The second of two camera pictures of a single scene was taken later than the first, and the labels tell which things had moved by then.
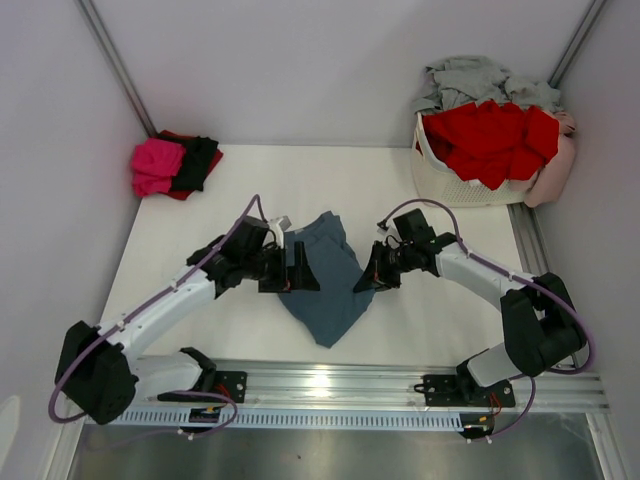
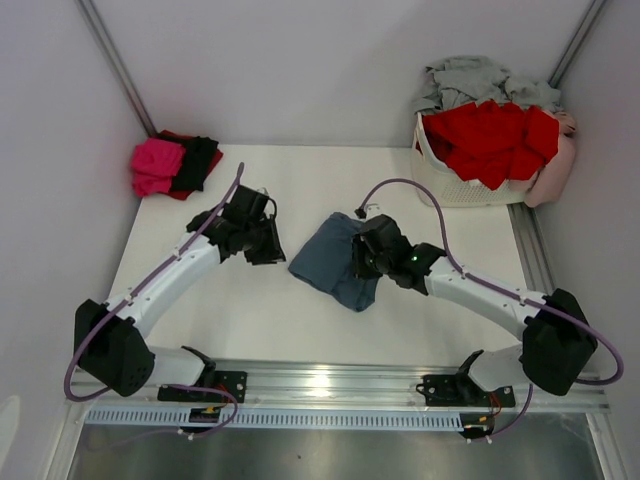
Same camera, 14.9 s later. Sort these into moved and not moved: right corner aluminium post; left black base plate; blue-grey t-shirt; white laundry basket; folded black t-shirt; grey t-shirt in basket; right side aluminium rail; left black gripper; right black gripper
Moved: right black gripper; blue-grey t-shirt; left black gripper
Not moved: folded black t-shirt; white laundry basket; right corner aluminium post; grey t-shirt in basket; right side aluminium rail; left black base plate
